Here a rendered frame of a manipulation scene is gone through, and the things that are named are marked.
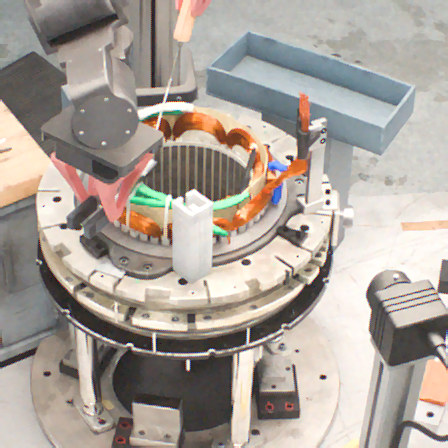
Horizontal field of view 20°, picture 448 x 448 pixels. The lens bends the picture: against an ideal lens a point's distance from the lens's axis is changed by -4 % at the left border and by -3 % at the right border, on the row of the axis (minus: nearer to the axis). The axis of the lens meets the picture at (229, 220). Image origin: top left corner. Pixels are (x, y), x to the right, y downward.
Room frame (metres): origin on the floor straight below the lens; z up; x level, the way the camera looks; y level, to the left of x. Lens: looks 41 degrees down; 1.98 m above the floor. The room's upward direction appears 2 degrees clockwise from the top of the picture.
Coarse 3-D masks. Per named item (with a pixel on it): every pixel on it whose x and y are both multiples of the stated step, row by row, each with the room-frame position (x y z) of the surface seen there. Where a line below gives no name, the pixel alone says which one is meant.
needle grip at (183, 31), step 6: (186, 0) 1.07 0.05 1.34; (186, 6) 1.06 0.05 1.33; (180, 12) 1.06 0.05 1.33; (186, 12) 1.06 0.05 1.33; (180, 18) 1.06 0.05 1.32; (186, 18) 1.06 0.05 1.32; (192, 18) 1.06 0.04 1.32; (180, 24) 1.06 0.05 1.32; (186, 24) 1.06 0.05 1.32; (192, 24) 1.06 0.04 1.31; (180, 30) 1.05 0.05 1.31; (186, 30) 1.05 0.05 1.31; (174, 36) 1.06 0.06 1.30; (180, 36) 1.05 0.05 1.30; (186, 36) 1.05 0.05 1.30
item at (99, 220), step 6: (102, 210) 0.93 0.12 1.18; (96, 216) 0.92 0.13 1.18; (102, 216) 0.92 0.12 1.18; (90, 222) 0.91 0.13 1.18; (96, 222) 0.92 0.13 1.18; (102, 222) 0.92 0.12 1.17; (108, 222) 0.93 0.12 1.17; (84, 228) 0.91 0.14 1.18; (90, 228) 0.91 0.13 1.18; (96, 228) 0.92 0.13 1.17; (84, 234) 0.91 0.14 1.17; (90, 234) 0.91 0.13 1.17
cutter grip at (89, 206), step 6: (90, 198) 0.95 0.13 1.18; (96, 198) 0.95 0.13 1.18; (84, 204) 0.94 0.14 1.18; (90, 204) 0.94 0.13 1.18; (96, 204) 0.95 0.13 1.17; (78, 210) 0.93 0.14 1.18; (84, 210) 0.93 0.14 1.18; (90, 210) 0.94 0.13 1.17; (96, 210) 0.95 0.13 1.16; (66, 216) 0.92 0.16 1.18; (72, 216) 0.92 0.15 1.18; (78, 216) 0.93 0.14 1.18; (84, 216) 0.93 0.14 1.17; (66, 222) 0.92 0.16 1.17; (72, 222) 0.92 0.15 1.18; (78, 222) 0.93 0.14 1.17; (72, 228) 0.92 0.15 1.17
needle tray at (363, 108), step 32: (256, 32) 1.44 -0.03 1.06; (224, 64) 1.39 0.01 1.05; (256, 64) 1.42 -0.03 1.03; (288, 64) 1.41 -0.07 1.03; (320, 64) 1.39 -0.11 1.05; (352, 64) 1.37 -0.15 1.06; (224, 96) 1.34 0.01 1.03; (256, 96) 1.32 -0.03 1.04; (288, 96) 1.30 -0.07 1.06; (320, 96) 1.35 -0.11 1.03; (352, 96) 1.36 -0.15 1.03; (384, 96) 1.35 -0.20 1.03; (288, 128) 1.31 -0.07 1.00; (352, 128) 1.26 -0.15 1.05; (384, 128) 1.24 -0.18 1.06
